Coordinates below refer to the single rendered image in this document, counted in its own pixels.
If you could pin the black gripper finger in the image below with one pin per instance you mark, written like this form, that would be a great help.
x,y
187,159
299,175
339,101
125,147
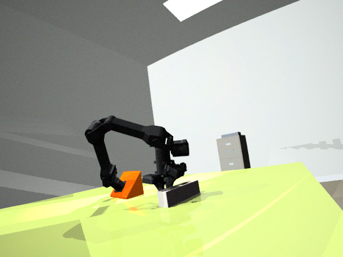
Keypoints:
x,y
160,185
169,182

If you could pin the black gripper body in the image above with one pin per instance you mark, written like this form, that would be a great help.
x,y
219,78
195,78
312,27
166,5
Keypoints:
x,y
153,178

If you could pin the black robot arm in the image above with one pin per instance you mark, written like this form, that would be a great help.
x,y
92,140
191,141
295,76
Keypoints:
x,y
154,136

